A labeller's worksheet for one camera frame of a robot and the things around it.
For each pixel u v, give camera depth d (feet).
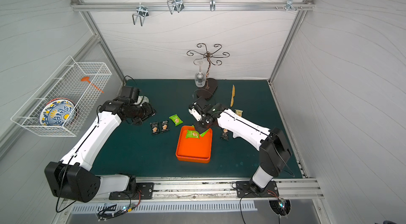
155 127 3.09
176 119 3.22
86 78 2.57
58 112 2.02
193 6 2.56
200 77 3.04
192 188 2.50
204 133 2.40
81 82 2.51
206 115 1.95
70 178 1.25
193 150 2.90
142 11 2.57
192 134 2.98
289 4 2.51
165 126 3.12
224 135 2.98
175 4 2.51
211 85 3.74
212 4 2.48
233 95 3.64
